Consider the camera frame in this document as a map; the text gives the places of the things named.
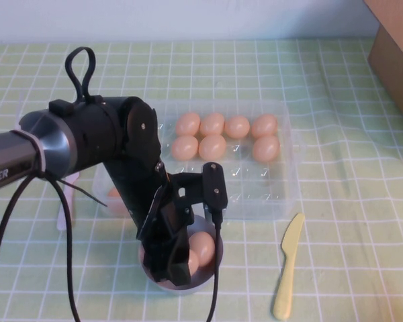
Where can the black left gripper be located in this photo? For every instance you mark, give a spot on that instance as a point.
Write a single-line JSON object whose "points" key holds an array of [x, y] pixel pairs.
{"points": [[164, 221]]}

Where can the beige egg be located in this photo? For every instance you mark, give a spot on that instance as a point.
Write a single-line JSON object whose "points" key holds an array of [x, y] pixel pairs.
{"points": [[237, 127], [113, 195], [187, 123], [266, 149], [193, 265], [184, 147], [205, 250], [212, 147], [212, 124], [264, 126]]}

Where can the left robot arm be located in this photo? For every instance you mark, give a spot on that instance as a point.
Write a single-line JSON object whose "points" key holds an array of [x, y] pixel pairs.
{"points": [[94, 141]]}

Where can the transparent plastic egg box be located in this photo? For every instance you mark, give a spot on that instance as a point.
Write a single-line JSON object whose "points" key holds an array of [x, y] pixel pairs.
{"points": [[275, 188]]}

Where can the brown cardboard box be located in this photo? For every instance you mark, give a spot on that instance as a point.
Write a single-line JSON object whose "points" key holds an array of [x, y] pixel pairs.
{"points": [[396, 67]]}

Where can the grey round bowl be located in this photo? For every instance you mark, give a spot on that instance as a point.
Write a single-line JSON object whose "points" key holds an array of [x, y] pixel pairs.
{"points": [[206, 276]]}

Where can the pale pink plastic knife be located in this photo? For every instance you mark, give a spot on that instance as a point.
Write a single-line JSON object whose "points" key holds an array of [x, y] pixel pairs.
{"points": [[59, 224]]}

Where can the yellow plastic knife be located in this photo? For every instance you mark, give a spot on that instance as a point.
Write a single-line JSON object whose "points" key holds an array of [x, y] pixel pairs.
{"points": [[287, 268]]}

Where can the green checked tablecloth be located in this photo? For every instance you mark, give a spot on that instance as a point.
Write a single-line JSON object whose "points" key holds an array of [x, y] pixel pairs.
{"points": [[339, 201]]}

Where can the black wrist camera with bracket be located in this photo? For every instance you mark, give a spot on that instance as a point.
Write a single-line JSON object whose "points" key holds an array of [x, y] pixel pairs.
{"points": [[215, 184]]}

